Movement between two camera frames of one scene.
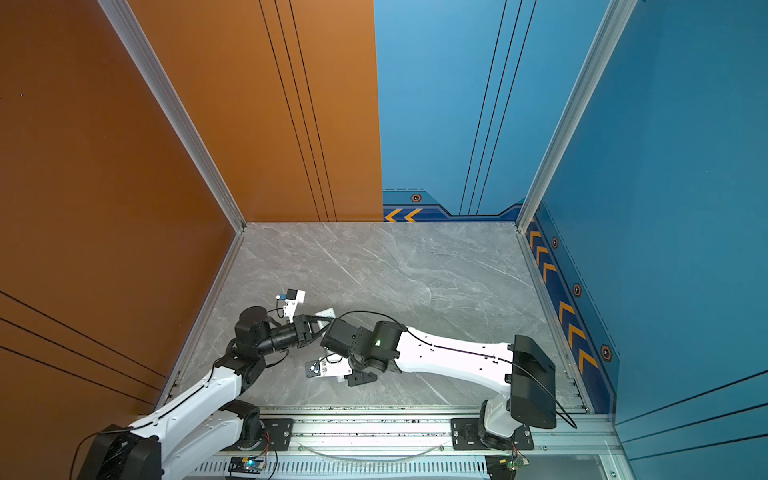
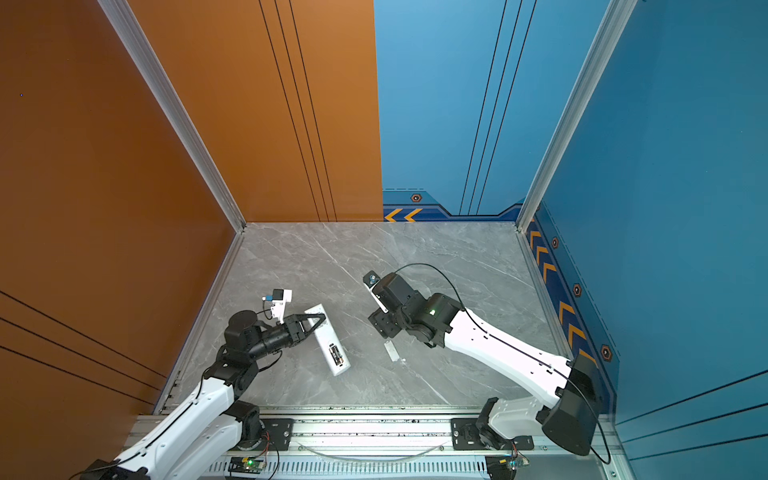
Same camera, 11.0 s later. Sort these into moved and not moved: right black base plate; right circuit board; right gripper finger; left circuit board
Moved: right gripper finger
Not moved: right black base plate; left circuit board; right circuit board
